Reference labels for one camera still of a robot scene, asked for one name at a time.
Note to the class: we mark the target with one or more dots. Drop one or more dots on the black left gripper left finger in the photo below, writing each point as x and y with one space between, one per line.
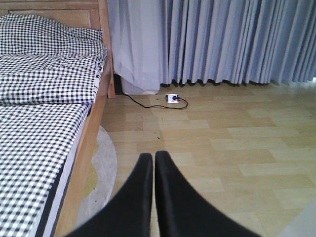
128 213

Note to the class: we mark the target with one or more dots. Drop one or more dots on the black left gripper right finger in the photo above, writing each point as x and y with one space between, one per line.
183 212

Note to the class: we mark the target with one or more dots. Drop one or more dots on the grey round rug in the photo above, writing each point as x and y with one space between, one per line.
101 178

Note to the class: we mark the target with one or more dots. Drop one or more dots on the white floor power socket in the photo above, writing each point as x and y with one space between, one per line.
172 98

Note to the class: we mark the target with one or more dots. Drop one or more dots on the checkered bed sheet mattress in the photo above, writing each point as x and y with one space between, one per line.
35 141

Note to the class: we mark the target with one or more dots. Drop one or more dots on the light blue pleated curtain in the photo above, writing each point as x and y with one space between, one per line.
156 42

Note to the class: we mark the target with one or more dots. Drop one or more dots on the black white checkered duvet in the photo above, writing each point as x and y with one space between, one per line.
44 61

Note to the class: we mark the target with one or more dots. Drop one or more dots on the wooden bed frame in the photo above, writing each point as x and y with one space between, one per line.
83 14

